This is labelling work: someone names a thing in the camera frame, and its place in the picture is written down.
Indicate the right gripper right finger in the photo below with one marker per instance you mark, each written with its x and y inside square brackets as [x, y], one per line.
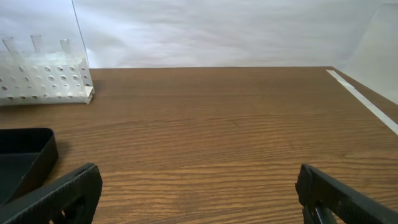
[339, 199]

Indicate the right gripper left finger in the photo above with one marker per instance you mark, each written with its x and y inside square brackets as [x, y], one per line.
[56, 199]

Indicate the clear test tube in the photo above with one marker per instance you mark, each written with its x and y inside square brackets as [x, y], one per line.
[9, 45]
[36, 42]
[65, 45]

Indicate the black tray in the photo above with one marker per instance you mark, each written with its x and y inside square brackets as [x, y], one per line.
[18, 161]

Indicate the white test tube rack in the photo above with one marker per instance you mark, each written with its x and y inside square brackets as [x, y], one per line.
[46, 81]

